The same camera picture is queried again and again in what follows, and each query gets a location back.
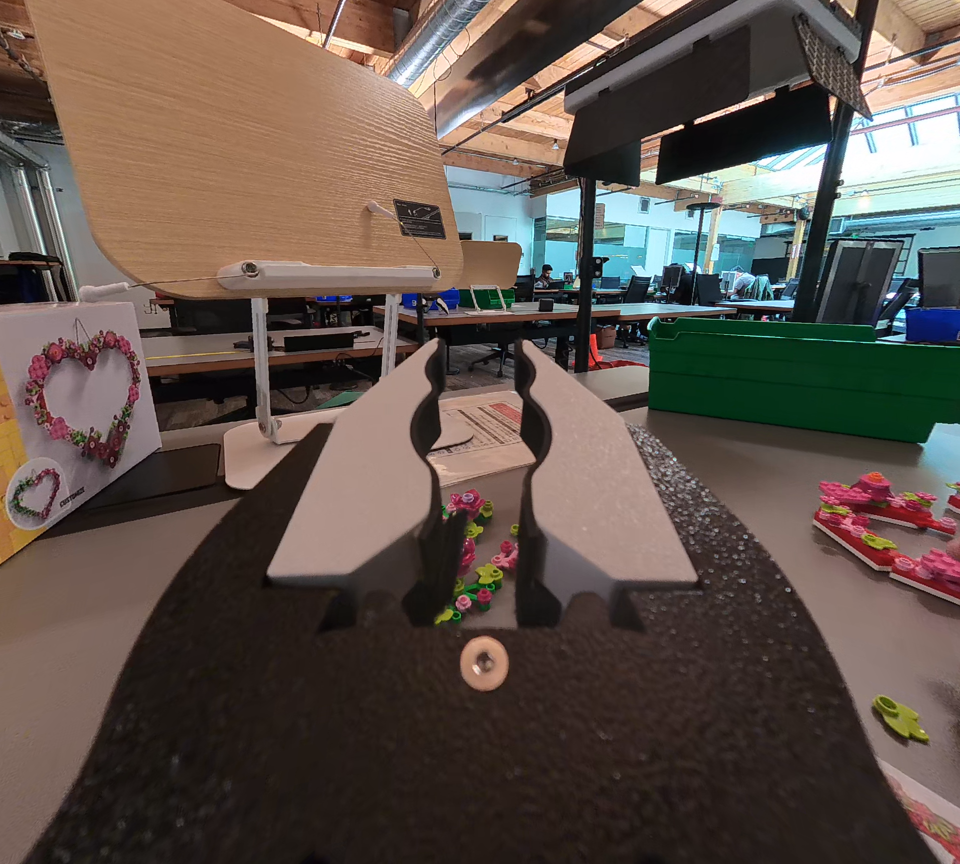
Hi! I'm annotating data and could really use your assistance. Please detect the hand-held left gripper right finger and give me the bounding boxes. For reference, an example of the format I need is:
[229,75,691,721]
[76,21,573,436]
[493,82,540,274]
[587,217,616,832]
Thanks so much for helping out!
[514,339,701,627]

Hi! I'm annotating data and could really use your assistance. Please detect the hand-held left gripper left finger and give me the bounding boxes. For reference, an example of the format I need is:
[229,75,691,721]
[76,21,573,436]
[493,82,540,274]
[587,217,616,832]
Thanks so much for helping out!
[265,337,460,614]

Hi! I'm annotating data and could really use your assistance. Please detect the cluster of small lego flowers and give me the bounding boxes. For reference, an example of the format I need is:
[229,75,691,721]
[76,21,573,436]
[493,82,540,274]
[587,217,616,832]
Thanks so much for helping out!
[433,488,520,627]

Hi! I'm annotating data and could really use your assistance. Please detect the red lego heart frame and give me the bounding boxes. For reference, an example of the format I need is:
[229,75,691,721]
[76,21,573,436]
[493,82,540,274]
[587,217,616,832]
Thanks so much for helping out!
[813,471,960,570]

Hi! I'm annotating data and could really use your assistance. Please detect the lego set box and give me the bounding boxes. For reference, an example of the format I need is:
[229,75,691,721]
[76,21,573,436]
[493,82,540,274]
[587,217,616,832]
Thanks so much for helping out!
[0,301,164,567]

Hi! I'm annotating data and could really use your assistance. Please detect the red lego segment pink flowers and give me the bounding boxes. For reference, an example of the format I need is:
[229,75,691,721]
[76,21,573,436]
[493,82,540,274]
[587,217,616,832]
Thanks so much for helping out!
[890,548,960,607]

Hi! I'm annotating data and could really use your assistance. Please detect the lime lego leaf piece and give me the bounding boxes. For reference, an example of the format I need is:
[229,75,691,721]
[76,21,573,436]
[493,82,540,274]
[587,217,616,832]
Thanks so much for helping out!
[871,694,931,744]

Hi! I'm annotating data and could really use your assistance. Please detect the lego instruction booklet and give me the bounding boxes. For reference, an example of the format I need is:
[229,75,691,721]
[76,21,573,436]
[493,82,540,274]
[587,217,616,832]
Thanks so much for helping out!
[876,758,960,864]

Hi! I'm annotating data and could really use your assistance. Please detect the white printed sheet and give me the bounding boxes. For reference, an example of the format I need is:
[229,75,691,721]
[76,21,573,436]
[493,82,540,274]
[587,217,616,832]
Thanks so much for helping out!
[426,390,543,488]

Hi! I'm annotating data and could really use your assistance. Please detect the background office desk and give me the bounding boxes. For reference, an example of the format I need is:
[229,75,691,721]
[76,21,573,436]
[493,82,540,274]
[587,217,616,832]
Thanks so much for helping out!
[141,324,423,379]

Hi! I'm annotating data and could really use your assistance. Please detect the green plastic bin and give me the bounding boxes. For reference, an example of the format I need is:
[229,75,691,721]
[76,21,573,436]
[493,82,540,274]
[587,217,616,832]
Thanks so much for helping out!
[645,314,960,445]

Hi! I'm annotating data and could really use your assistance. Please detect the grey folding panel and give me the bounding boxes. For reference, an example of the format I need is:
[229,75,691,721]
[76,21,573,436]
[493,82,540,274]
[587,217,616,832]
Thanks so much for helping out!
[813,237,906,326]

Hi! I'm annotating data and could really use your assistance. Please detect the black computer monitor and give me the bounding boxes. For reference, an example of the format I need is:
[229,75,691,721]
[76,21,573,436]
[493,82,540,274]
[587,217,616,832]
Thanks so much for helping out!
[915,246,960,311]

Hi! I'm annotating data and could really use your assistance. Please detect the overhead light panel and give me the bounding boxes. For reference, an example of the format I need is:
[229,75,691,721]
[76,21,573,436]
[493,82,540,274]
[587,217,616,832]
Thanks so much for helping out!
[561,0,876,187]

